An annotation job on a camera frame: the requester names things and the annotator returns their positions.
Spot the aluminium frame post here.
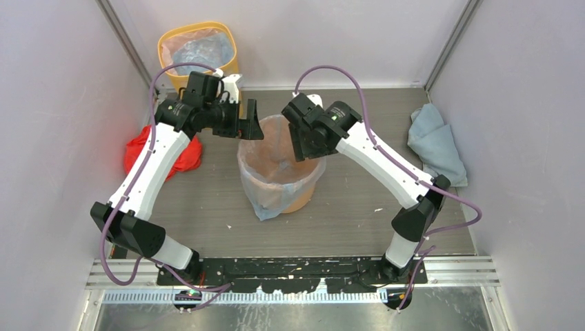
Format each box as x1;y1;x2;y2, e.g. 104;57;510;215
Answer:
424;0;484;94
95;0;152;88

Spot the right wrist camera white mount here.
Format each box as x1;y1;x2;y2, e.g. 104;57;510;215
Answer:
292;92;323;108

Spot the light blue trash bag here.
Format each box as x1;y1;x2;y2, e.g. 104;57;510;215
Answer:
237;114;326;221

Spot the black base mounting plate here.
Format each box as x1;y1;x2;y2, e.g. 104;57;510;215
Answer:
177;257;428;294

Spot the red crumpled trash bag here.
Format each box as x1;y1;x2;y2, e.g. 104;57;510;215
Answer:
123;125;203;181

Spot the right aluminium frame post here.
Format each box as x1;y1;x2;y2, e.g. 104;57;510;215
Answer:
424;0;484;94

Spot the orange round trash bin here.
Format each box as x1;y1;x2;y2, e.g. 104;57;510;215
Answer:
281;183;316;214

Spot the slotted white cable duct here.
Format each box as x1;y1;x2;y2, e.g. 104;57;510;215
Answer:
102;287;388;304

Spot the blue bag inside yellow bin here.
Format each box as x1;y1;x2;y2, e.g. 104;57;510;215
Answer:
172;32;235;70

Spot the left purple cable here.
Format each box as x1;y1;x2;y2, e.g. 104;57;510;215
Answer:
98;61;236;312

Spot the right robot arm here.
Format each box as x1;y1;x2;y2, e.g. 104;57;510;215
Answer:
281;93;450;283

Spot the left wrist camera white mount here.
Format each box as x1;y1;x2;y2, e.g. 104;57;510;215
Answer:
212;68;242;104

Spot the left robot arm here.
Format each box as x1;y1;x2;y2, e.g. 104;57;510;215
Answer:
90;70;264;285

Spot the folded blue bag in corner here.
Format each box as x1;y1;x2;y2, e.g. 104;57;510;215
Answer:
407;103;468;188

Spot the yellow mesh trash bin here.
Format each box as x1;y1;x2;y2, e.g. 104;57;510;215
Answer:
157;21;240;75

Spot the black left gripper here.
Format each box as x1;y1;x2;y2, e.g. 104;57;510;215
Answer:
204;97;263;140

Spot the left aluminium frame post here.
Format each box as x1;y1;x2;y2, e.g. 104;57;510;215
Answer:
95;0;152;88

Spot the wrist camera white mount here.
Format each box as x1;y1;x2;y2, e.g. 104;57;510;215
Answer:
292;92;323;108
212;68;242;104

